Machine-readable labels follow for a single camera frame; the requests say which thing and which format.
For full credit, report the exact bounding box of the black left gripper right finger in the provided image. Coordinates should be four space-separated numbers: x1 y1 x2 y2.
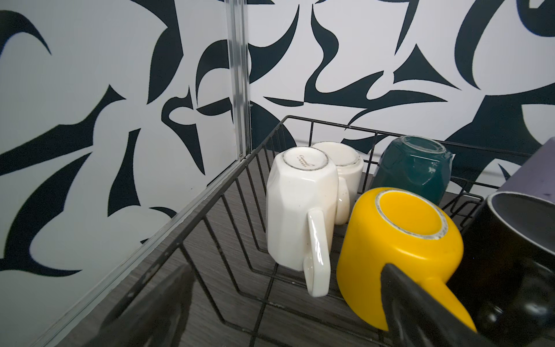
380 263 494 346

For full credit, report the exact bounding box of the black ceramic mug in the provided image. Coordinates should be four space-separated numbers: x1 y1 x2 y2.
447 192 554 346

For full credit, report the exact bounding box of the yellow ceramic mug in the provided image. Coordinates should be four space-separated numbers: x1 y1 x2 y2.
336 187 476 331

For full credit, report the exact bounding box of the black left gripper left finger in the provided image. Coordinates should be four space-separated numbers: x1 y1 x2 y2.
85 265 195 346

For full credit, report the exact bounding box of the lilac plastic cup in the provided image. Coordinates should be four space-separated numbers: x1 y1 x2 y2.
499 137 555 202

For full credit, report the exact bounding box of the white mug red inside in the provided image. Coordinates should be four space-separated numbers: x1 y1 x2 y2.
312 142 364 226

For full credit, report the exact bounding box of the black wire dish rack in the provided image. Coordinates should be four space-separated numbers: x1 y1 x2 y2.
100 114 555 347

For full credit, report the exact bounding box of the cream white ceramic mug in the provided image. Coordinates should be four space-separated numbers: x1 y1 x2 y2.
266 147 339 297

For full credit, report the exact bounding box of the green mug white inside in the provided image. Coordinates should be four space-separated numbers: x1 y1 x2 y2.
370 135 454 205

